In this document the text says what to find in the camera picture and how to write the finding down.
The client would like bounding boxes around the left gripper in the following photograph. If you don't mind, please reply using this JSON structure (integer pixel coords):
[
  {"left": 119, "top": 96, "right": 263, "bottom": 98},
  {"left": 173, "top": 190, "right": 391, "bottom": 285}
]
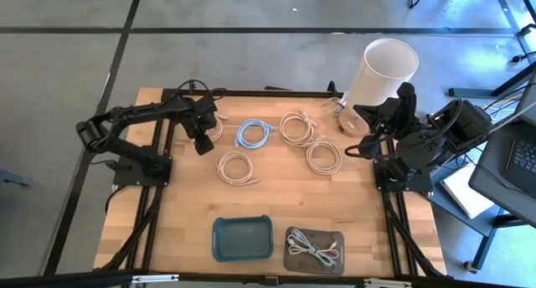
[{"left": 183, "top": 108, "right": 217, "bottom": 157}]

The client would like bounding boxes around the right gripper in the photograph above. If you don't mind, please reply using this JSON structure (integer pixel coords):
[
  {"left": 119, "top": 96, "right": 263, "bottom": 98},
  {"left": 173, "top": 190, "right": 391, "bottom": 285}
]
[{"left": 353, "top": 99, "right": 420, "bottom": 138}]

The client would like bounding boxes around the beige hdmi cable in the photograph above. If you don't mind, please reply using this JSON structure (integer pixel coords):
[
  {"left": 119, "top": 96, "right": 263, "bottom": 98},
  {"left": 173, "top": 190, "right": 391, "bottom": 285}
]
[
  {"left": 214, "top": 150, "right": 261, "bottom": 188},
  {"left": 304, "top": 135, "right": 343, "bottom": 176},
  {"left": 207, "top": 114, "right": 229, "bottom": 143},
  {"left": 278, "top": 108, "right": 319, "bottom": 149}
]

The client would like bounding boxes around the light blue cable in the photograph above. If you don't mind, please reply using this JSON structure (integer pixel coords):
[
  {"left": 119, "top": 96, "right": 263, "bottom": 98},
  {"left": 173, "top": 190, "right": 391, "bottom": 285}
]
[{"left": 234, "top": 118, "right": 276, "bottom": 150}]

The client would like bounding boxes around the blue plastic bin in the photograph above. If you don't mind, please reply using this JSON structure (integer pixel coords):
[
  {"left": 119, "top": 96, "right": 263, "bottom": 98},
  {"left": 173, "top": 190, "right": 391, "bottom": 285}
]
[{"left": 211, "top": 214, "right": 276, "bottom": 264}]

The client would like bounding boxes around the white USB cable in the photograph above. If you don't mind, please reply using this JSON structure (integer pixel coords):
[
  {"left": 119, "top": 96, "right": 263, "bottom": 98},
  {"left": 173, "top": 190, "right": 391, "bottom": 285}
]
[{"left": 286, "top": 237, "right": 343, "bottom": 258}]

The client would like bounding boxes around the tall white cylinder container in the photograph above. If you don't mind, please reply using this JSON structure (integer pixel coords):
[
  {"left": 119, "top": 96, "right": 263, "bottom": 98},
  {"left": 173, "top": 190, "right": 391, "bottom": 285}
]
[{"left": 337, "top": 38, "right": 420, "bottom": 138}]

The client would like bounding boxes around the white flat box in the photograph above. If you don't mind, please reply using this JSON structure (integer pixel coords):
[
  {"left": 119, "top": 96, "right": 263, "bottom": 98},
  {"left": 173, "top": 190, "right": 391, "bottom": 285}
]
[{"left": 441, "top": 162, "right": 496, "bottom": 220}]

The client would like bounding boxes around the laptop on stand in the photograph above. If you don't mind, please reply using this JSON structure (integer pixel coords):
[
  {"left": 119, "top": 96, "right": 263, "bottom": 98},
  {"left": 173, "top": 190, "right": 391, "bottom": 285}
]
[{"left": 467, "top": 69, "right": 536, "bottom": 229}]

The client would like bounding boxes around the clear grey plastic bin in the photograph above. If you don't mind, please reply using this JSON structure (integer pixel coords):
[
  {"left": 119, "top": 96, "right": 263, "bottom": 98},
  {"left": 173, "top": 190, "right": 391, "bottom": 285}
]
[{"left": 282, "top": 225, "right": 347, "bottom": 277}]

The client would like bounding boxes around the black laptop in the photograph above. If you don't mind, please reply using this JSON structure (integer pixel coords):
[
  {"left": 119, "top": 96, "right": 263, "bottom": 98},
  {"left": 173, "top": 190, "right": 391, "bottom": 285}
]
[{"left": 503, "top": 136, "right": 536, "bottom": 197}]

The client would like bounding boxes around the thin white cable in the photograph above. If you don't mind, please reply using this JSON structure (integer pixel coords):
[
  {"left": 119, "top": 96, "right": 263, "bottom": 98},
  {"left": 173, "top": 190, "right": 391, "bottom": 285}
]
[{"left": 321, "top": 90, "right": 351, "bottom": 118}]

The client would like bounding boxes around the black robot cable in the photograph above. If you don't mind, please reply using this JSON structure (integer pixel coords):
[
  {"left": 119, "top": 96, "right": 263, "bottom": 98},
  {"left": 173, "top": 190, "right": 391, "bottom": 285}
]
[
  {"left": 344, "top": 132, "right": 380, "bottom": 160},
  {"left": 175, "top": 79, "right": 227, "bottom": 103}
]

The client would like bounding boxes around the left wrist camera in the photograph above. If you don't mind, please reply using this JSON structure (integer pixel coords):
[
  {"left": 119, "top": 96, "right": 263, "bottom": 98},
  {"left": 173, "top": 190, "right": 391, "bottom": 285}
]
[{"left": 192, "top": 95, "right": 219, "bottom": 118}]

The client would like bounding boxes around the black aluminium table frame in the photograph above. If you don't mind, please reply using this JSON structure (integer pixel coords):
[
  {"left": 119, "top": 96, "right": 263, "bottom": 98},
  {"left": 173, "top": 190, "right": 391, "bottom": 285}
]
[{"left": 94, "top": 86, "right": 447, "bottom": 288}]

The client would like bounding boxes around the silver frame bracket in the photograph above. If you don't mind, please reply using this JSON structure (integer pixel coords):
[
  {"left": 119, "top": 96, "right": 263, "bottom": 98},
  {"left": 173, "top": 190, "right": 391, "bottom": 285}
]
[
  {"left": 363, "top": 278, "right": 413, "bottom": 288},
  {"left": 131, "top": 274, "right": 180, "bottom": 284}
]

